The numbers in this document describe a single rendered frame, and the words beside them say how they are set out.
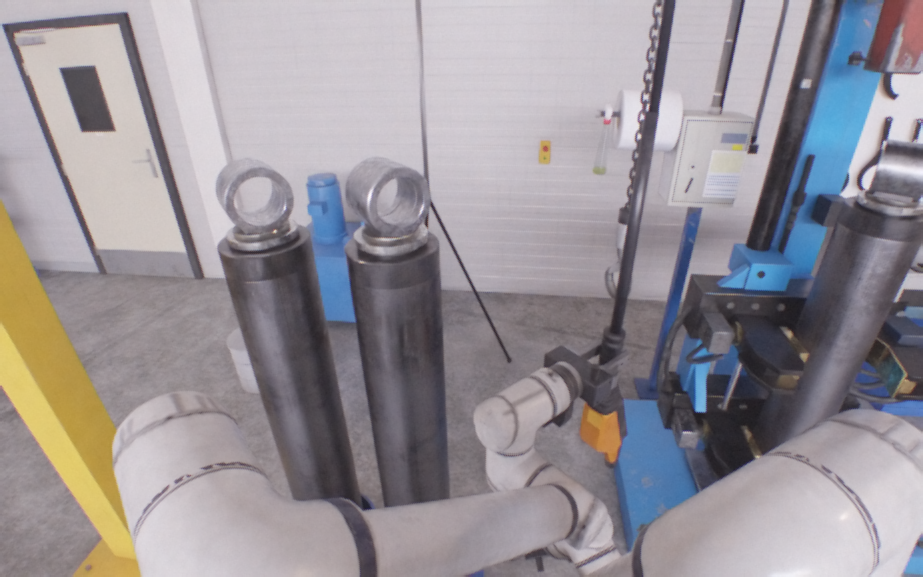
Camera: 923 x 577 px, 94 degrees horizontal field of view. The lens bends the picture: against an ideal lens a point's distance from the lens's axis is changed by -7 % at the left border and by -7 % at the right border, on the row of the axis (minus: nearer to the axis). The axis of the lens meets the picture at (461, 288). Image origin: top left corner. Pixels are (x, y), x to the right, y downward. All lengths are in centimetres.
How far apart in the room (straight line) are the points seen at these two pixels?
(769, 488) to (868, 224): 126
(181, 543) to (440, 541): 25
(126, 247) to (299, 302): 397
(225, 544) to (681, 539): 36
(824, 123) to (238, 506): 195
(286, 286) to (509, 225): 261
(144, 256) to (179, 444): 452
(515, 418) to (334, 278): 252
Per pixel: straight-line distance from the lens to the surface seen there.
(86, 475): 218
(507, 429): 79
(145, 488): 49
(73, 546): 280
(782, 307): 196
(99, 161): 484
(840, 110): 203
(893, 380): 195
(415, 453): 132
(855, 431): 56
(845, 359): 183
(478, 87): 335
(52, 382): 196
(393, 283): 99
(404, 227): 100
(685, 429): 206
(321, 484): 156
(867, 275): 170
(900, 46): 179
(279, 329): 119
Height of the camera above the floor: 189
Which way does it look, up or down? 29 degrees down
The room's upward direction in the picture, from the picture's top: 1 degrees counter-clockwise
